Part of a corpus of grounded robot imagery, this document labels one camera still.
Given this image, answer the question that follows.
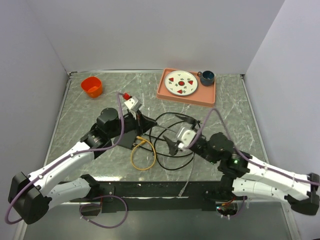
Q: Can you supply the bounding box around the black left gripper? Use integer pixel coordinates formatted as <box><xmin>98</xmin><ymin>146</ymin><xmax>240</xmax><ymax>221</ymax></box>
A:
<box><xmin>108</xmin><ymin>109</ymin><xmax>157</xmax><ymax>139</ymax></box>

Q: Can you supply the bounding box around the yellow ethernet cable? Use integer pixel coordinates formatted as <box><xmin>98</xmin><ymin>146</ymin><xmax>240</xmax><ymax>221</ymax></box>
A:
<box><xmin>130</xmin><ymin>136</ymin><xmax>157</xmax><ymax>171</ymax></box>

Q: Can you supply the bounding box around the black ethernet cable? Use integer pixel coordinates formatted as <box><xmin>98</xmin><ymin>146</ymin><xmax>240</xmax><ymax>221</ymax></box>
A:
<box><xmin>136</xmin><ymin>111</ymin><xmax>203</xmax><ymax>171</ymax></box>

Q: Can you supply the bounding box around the black network switch box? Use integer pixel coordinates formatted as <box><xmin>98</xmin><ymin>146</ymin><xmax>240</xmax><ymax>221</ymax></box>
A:
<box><xmin>117</xmin><ymin>130</ymin><xmax>138</xmax><ymax>150</ymax></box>

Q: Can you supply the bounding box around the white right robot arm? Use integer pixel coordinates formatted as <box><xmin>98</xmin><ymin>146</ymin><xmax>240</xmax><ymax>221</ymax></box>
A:
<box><xmin>164</xmin><ymin>127</ymin><xmax>320</xmax><ymax>216</ymax></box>

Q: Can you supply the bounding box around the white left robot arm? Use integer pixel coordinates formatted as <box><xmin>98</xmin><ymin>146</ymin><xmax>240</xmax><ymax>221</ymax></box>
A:
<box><xmin>8</xmin><ymin>108</ymin><xmax>157</xmax><ymax>225</ymax></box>

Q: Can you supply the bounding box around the salmon pink tray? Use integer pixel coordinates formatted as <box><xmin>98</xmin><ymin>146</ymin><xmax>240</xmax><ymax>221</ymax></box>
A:
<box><xmin>156</xmin><ymin>68</ymin><xmax>216</xmax><ymax>108</ymax></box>

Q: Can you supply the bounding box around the white strawberry pattern plate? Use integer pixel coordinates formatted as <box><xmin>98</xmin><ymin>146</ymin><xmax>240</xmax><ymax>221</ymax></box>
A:
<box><xmin>164</xmin><ymin>70</ymin><xmax>198</xmax><ymax>97</ymax></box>

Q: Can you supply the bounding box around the dark blue mug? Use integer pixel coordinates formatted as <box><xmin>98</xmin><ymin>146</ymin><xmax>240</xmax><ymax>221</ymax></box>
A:
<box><xmin>197</xmin><ymin>70</ymin><xmax>215</xmax><ymax>87</ymax></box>

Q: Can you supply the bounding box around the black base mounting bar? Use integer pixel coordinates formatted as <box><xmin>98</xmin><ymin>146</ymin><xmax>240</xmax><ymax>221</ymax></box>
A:
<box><xmin>68</xmin><ymin>180</ymin><xmax>247</xmax><ymax>214</ymax></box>

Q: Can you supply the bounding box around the orange plastic cup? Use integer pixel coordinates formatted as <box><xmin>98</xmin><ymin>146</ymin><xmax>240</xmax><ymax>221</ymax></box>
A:
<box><xmin>80</xmin><ymin>76</ymin><xmax>103</xmax><ymax>98</ymax></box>

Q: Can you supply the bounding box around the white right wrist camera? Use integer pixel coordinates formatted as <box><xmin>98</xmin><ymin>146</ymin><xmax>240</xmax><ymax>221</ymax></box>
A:
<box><xmin>175</xmin><ymin>127</ymin><xmax>197</xmax><ymax>151</ymax></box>

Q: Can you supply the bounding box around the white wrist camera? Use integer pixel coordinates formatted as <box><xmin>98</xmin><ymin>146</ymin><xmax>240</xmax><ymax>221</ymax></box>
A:
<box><xmin>175</xmin><ymin>127</ymin><xmax>197</xmax><ymax>151</ymax></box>
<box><xmin>123</xmin><ymin>93</ymin><xmax>142</xmax><ymax>120</ymax></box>

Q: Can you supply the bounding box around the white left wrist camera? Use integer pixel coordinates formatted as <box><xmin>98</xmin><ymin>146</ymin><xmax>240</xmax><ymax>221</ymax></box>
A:
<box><xmin>123</xmin><ymin>93</ymin><xmax>142</xmax><ymax>120</ymax></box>

